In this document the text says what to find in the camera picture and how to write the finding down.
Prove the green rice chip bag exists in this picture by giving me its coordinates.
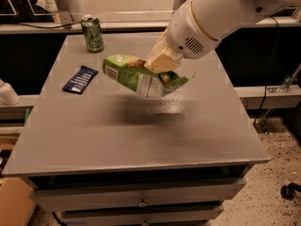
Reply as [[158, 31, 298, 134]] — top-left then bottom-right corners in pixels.
[[103, 54, 193, 98]]

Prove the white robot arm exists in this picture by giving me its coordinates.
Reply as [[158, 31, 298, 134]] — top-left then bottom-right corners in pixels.
[[144, 0, 301, 73]]

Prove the grey drawer cabinet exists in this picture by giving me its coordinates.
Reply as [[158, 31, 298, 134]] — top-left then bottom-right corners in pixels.
[[2, 30, 271, 226]]

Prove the lower grey drawer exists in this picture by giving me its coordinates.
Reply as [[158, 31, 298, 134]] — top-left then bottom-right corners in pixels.
[[61, 204, 223, 226]]

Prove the blue rxbar blueberry wrapper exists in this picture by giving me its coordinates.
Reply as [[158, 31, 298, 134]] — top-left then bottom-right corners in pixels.
[[62, 65, 99, 94]]

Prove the upper grey drawer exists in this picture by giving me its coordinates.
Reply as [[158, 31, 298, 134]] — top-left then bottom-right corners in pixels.
[[30, 178, 246, 212]]

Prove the black chair caster wheel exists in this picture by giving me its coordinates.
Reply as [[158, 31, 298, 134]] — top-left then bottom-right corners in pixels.
[[280, 183, 301, 201]]

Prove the green soda can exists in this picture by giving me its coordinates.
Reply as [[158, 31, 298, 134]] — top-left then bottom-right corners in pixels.
[[81, 15, 104, 53]]

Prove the metal angled bracket post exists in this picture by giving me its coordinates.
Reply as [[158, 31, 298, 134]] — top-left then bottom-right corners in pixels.
[[46, 0, 84, 27]]

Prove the cardboard box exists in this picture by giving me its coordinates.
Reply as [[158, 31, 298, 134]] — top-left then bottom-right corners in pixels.
[[0, 178, 36, 226]]

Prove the black cable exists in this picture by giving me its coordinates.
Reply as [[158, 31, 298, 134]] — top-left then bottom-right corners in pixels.
[[253, 16, 281, 125]]

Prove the grey drawer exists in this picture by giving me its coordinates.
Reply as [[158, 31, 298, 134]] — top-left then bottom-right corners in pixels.
[[30, 178, 246, 212], [61, 204, 223, 226]]

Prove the metal floor bracket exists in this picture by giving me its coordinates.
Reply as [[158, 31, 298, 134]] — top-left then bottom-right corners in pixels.
[[267, 63, 301, 93]]

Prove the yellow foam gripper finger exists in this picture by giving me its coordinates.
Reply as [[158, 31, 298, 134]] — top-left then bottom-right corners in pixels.
[[144, 49, 182, 73], [148, 31, 169, 61]]

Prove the white pipe fitting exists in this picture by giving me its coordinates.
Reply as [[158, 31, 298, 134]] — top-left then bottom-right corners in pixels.
[[0, 79, 20, 105]]

